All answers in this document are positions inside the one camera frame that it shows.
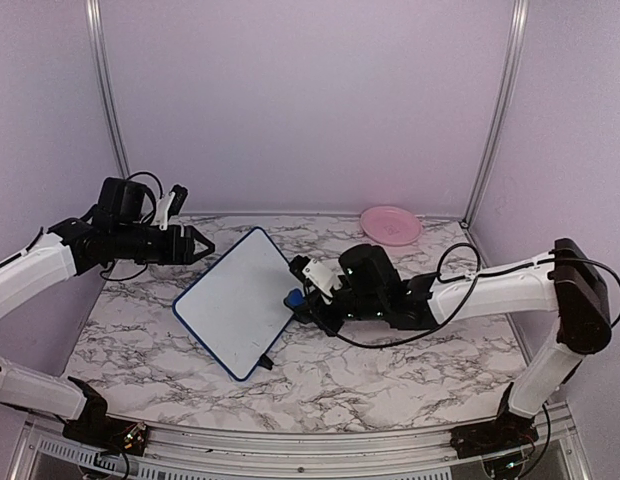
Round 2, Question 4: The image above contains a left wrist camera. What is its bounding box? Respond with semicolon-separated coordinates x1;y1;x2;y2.
153;184;189;231

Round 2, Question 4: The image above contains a front aluminium rail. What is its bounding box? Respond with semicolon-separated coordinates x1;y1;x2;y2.
7;403;592;479

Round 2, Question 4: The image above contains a pink plate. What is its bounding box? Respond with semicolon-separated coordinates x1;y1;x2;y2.
359;206;423;247

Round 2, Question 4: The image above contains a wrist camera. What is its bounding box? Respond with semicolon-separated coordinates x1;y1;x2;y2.
153;184;189;231
289;255;342;304

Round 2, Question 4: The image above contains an aluminium frame post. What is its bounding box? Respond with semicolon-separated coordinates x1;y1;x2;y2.
85;0;131;177
462;0;530;229

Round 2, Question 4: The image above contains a right aluminium frame post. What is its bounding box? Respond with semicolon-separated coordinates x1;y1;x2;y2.
462;0;530;229

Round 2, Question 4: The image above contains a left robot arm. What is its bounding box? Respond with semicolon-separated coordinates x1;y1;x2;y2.
0;176;215;445

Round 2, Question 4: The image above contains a blue whiteboard eraser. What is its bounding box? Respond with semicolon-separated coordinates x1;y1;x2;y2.
283;288;305;310

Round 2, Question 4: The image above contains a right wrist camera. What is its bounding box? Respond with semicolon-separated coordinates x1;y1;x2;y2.
289;255;342;304

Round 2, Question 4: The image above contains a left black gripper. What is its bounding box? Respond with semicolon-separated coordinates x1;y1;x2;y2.
112;222;215;265

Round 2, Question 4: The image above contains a small blue-framed whiteboard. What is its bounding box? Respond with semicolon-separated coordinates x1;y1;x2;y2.
172;227;299;382

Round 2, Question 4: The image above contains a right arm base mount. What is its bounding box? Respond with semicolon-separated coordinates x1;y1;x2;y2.
450;419;539;459

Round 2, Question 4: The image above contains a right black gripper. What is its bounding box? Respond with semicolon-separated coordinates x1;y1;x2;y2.
296;274;386;336

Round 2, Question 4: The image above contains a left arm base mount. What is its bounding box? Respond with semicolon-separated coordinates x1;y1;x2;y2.
62;417;149;456

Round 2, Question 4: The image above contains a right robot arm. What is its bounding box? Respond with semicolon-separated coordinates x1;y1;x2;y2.
283;238;619;448

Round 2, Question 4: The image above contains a left aluminium frame post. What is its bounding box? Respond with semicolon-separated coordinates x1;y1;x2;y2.
85;0;131;177

